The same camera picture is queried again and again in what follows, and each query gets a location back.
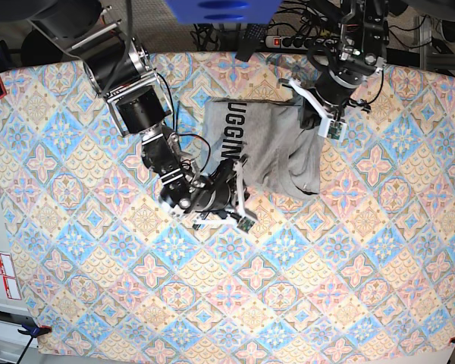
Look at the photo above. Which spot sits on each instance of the blue plastic mount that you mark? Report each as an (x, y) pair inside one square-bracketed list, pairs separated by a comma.
[(223, 11)]

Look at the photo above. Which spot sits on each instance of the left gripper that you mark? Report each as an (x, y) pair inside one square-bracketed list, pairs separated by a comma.
[(332, 90)]

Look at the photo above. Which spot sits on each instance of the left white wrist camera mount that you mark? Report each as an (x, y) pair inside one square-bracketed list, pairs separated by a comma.
[(330, 126)]

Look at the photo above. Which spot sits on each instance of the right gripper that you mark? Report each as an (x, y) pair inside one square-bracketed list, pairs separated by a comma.
[(215, 192)]

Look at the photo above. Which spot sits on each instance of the patterned tile tablecloth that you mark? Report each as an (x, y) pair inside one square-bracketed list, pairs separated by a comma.
[(363, 271)]

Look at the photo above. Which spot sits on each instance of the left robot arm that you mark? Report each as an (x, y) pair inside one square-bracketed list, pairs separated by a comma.
[(355, 51)]

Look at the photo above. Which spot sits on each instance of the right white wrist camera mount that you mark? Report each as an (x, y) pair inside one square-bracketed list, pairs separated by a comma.
[(242, 218)]

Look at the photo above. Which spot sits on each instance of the black remote-like bracket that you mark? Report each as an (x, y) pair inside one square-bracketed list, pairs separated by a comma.
[(252, 37)]

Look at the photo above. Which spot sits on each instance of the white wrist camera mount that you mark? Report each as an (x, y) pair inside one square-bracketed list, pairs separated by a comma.
[(242, 218), (330, 126)]

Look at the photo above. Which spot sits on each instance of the black power strip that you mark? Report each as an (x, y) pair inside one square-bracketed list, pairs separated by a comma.
[(300, 43)]

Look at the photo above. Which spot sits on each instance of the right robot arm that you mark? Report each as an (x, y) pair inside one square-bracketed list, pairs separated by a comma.
[(139, 100)]

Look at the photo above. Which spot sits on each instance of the grey T-shirt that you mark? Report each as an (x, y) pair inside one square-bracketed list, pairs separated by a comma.
[(281, 157)]

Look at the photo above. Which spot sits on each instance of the blue clamp bottom left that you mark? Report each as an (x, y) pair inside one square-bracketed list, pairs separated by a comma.
[(34, 331)]

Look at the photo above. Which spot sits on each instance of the red white labels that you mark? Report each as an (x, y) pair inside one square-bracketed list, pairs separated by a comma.
[(2, 273)]

